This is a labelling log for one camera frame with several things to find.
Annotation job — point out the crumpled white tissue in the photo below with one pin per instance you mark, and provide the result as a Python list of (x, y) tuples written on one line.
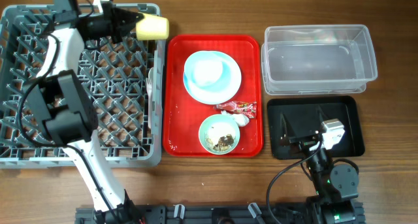
[(240, 119)]

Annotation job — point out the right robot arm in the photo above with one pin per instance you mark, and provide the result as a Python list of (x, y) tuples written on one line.
[(335, 181)]

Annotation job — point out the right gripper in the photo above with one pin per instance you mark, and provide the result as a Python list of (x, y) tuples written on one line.
[(302, 143)]

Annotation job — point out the red plastic tray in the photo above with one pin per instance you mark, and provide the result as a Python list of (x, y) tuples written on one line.
[(183, 115)]

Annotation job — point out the green bowl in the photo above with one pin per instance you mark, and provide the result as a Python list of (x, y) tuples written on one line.
[(214, 119)]

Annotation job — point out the white plastic fork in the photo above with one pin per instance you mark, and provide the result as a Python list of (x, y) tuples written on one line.
[(149, 88)]

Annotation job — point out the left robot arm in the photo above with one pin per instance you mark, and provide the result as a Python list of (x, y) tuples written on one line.
[(56, 111)]

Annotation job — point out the black plastic tray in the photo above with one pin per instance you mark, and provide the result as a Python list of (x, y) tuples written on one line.
[(303, 117)]

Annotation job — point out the red snack wrapper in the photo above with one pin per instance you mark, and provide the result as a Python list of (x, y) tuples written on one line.
[(248, 109)]

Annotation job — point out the clear plastic bin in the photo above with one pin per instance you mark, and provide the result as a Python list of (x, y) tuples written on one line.
[(317, 59)]

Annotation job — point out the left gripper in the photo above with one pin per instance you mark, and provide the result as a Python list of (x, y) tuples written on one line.
[(114, 17)]

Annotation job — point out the light blue plate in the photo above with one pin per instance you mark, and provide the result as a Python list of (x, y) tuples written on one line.
[(222, 90)]

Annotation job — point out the food leftovers rice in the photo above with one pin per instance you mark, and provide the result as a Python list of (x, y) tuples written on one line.
[(219, 137)]

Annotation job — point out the yellow plastic cup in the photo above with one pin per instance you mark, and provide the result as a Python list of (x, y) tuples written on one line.
[(152, 28)]

